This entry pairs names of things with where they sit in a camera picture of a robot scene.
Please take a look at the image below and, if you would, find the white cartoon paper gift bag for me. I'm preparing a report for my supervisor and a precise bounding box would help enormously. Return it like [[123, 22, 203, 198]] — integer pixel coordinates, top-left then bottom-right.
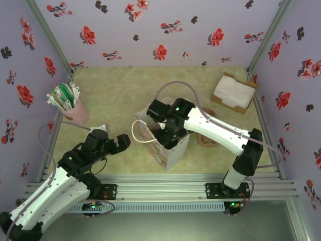
[[132, 110, 191, 172]]

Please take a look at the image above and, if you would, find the brown pulp cup carrier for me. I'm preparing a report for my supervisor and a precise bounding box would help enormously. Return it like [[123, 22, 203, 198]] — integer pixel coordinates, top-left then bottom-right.
[[197, 107, 219, 149]]

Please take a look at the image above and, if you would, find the white paper napkin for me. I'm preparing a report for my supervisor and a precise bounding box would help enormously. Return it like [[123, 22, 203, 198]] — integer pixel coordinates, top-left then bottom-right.
[[213, 75, 256, 109]]

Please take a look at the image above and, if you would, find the pink straw holder cup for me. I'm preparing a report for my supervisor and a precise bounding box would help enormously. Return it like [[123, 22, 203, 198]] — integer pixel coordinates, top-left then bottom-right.
[[61, 99, 90, 127]]

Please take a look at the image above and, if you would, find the green wrapped straw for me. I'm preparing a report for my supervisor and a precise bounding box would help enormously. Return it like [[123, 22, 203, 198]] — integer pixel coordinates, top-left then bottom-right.
[[60, 83, 76, 108], [51, 87, 67, 110]]

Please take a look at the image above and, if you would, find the brown cardboard tray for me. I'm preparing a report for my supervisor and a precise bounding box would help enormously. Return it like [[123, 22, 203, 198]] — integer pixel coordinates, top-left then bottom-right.
[[210, 72, 258, 115]]

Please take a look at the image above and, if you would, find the tan wrapped straw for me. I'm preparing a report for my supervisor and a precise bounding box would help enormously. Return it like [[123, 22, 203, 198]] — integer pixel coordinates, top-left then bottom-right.
[[55, 84, 68, 108]]

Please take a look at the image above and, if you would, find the thin black cable loop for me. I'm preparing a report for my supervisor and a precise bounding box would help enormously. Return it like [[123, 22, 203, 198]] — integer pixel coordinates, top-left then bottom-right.
[[89, 157, 108, 175]]

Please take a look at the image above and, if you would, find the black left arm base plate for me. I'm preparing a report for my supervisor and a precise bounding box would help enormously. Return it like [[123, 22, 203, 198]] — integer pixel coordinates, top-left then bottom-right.
[[99, 184, 118, 201]]

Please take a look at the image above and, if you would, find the grey left arm cable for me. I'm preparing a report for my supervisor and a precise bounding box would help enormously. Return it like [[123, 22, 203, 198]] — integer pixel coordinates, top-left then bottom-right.
[[5, 120, 93, 241]]

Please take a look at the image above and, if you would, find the wide aluminium base rail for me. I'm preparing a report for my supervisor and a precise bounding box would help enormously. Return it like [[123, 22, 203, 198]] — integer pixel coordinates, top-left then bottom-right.
[[25, 172, 299, 201]]

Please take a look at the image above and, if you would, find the grey left controller cable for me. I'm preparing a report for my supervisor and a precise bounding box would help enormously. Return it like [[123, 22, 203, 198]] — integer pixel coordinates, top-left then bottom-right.
[[85, 199, 116, 219]]

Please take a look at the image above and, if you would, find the grey controller cable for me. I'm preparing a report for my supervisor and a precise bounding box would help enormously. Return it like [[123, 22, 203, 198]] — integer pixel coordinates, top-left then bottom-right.
[[85, 199, 116, 219], [225, 180, 258, 217]]

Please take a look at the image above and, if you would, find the white slotted cable duct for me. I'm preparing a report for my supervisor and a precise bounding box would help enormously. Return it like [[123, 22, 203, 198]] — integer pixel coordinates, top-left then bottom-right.
[[66, 202, 226, 214]]

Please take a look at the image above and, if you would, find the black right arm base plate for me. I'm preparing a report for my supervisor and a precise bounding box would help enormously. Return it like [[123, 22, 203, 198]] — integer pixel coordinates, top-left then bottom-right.
[[205, 182, 251, 201]]

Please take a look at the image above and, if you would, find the grey right controller cable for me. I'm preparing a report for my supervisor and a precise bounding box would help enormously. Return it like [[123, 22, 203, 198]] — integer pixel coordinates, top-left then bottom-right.
[[225, 180, 258, 217]]

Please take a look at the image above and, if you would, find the aluminium frame post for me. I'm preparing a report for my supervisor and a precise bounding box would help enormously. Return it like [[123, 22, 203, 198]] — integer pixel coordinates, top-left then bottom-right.
[[24, 0, 76, 76], [247, 0, 294, 73]]

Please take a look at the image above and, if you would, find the aluminium lower frame rail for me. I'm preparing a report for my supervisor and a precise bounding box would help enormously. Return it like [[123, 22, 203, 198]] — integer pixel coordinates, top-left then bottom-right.
[[285, 198, 314, 241]]

